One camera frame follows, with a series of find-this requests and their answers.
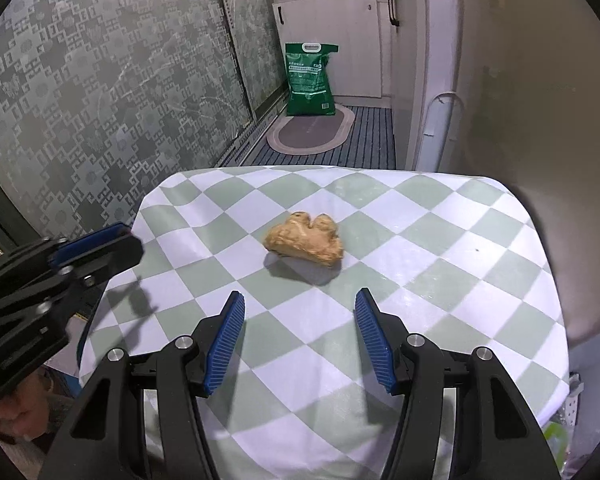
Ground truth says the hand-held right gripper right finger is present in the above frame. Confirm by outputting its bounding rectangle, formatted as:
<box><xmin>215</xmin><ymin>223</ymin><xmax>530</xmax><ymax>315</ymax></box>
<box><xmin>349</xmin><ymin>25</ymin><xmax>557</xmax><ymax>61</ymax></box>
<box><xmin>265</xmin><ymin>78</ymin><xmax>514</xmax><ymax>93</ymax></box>
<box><xmin>354</xmin><ymin>287</ymin><xmax>563</xmax><ymax>480</ymax></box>

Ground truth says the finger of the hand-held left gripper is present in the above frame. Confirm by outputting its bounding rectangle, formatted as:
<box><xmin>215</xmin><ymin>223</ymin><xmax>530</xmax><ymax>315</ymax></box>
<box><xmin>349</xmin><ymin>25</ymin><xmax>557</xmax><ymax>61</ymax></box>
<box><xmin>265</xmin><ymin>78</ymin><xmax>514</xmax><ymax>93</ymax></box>
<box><xmin>49</xmin><ymin>222</ymin><xmax>133</xmax><ymax>268</ymax></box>
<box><xmin>67</xmin><ymin>236</ymin><xmax>145</xmax><ymax>289</ymax></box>

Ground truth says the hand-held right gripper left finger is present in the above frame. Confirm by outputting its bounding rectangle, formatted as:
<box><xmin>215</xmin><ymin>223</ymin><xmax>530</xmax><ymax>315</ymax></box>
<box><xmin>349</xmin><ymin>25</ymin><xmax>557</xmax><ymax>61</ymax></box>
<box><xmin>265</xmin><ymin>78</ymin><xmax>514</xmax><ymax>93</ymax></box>
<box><xmin>37</xmin><ymin>290</ymin><xmax>247</xmax><ymax>480</ymax></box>

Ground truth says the brown ginger root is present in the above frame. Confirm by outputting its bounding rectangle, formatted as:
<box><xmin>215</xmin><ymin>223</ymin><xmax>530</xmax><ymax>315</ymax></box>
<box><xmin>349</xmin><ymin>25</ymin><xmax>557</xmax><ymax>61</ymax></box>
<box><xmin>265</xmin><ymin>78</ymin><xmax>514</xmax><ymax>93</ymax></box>
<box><xmin>263</xmin><ymin>211</ymin><xmax>345</xmax><ymax>268</ymax></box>

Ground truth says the clear plastic garbage bag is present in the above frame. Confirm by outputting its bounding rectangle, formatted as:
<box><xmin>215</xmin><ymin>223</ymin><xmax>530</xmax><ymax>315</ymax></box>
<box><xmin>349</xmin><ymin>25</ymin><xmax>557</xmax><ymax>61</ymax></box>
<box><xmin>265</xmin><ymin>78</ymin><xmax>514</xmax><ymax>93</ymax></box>
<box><xmin>542</xmin><ymin>372</ymin><xmax>588</xmax><ymax>480</ymax></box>

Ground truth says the green white checkered tablecloth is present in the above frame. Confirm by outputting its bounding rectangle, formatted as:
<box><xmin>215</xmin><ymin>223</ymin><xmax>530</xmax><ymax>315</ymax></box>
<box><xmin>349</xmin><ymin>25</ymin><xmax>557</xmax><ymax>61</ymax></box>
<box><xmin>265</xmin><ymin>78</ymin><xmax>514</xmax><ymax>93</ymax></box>
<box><xmin>77</xmin><ymin>164</ymin><xmax>571</xmax><ymax>480</ymax></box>

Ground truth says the patterned frosted glass door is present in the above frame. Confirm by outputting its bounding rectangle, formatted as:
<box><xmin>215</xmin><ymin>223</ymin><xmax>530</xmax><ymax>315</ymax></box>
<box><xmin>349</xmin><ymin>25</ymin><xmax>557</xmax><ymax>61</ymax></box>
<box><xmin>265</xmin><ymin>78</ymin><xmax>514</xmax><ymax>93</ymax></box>
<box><xmin>0</xmin><ymin>0</ymin><xmax>253</xmax><ymax>241</ymax></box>
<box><xmin>215</xmin><ymin>0</ymin><xmax>287</xmax><ymax>121</ymax></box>

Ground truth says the striped grey floor mat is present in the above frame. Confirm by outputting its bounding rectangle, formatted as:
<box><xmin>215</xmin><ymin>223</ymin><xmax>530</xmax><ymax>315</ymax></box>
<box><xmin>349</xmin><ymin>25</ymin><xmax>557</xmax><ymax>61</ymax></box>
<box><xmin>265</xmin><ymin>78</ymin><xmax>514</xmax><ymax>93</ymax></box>
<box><xmin>240</xmin><ymin>105</ymin><xmax>397</xmax><ymax>170</ymax></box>

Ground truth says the oval grey floor mat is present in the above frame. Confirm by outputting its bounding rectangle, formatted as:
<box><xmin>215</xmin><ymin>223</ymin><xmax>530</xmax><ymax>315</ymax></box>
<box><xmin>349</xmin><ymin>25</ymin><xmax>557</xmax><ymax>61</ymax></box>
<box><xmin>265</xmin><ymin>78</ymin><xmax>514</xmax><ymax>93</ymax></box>
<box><xmin>266</xmin><ymin>106</ymin><xmax>356</xmax><ymax>155</ymax></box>

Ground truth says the green rice bag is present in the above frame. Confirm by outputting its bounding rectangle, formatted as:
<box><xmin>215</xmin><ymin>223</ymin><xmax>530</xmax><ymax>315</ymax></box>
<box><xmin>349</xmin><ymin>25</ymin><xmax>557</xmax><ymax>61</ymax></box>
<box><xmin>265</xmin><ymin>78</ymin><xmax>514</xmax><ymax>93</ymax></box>
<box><xmin>284</xmin><ymin>40</ymin><xmax>340</xmax><ymax>117</ymax></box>

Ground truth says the white tall cabinet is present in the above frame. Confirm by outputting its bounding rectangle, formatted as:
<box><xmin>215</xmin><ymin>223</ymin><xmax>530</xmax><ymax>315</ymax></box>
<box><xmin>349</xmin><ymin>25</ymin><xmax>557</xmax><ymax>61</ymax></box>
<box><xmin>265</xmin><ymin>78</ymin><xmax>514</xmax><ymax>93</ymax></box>
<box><xmin>389</xmin><ymin>0</ymin><xmax>461</xmax><ymax>171</ymax></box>

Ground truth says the white kitchen base cabinet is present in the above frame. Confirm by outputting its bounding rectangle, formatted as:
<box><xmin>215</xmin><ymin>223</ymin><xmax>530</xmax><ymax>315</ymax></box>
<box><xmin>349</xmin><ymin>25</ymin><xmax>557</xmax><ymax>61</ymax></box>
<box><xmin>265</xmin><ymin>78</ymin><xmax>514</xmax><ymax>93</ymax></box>
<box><xmin>271</xmin><ymin>0</ymin><xmax>393</xmax><ymax>100</ymax></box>

